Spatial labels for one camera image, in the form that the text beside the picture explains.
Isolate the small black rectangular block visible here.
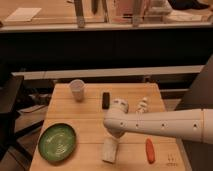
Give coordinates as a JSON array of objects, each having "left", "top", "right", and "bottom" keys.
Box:
[{"left": 102, "top": 92, "right": 110, "bottom": 109}]

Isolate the white labelled bottle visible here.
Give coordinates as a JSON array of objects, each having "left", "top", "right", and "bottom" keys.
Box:
[{"left": 136, "top": 97, "right": 148, "bottom": 114}]

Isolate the white rectangular sponge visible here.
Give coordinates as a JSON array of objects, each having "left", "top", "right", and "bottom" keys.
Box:
[{"left": 102, "top": 137, "right": 118, "bottom": 163}]

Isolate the orange carrot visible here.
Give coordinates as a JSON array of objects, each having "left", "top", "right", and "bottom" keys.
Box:
[{"left": 146, "top": 138, "right": 155, "bottom": 164}]

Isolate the black stand at left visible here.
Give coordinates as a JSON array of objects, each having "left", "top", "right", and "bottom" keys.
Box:
[{"left": 0, "top": 76, "right": 24, "bottom": 161}]

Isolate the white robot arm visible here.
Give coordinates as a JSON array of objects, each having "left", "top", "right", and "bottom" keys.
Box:
[{"left": 103, "top": 99, "right": 213, "bottom": 144}]

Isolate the white ceramic cup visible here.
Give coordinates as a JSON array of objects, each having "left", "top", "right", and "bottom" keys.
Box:
[{"left": 69, "top": 79, "right": 85, "bottom": 102}]

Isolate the green round plate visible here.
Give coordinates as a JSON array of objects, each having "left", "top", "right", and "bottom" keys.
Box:
[{"left": 38, "top": 123, "right": 77, "bottom": 163}]

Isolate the white paper sheet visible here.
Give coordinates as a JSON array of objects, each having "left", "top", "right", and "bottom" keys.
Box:
[{"left": 5, "top": 7, "right": 41, "bottom": 22}]

